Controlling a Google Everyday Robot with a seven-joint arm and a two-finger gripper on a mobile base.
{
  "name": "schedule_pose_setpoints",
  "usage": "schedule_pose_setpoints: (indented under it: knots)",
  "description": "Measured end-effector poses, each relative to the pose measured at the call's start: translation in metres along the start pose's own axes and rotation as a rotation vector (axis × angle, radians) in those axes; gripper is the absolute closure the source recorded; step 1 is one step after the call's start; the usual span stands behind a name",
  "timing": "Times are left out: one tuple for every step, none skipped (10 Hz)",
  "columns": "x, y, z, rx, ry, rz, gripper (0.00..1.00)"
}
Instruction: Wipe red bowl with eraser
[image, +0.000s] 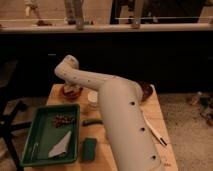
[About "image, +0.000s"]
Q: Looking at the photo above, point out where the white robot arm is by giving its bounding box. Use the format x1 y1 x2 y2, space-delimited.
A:
54 55 165 171

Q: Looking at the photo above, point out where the red bowl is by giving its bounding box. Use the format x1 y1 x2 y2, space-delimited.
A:
62 85 83 99

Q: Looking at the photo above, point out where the green eraser block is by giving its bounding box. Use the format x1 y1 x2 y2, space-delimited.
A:
82 138 97 161

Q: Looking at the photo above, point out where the dark brown bowl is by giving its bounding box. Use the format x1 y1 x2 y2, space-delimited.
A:
141 83 153 101

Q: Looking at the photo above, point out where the white round lid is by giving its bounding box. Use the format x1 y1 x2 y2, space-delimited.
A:
87 91 98 103

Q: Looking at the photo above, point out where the green marker pen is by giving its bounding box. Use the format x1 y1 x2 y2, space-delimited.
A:
82 119 103 126

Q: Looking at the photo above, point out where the red grape bunch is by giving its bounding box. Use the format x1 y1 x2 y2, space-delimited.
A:
53 115 75 128

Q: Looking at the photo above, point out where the green plastic tray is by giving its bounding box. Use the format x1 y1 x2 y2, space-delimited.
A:
21 104 80 167

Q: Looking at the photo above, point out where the white paper piece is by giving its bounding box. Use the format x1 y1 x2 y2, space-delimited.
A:
48 131 72 158

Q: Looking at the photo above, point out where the black tripod stand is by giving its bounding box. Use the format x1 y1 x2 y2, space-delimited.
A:
0 61 30 171

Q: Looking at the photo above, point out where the white black-tipped pen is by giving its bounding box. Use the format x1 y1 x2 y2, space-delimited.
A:
144 116 167 147

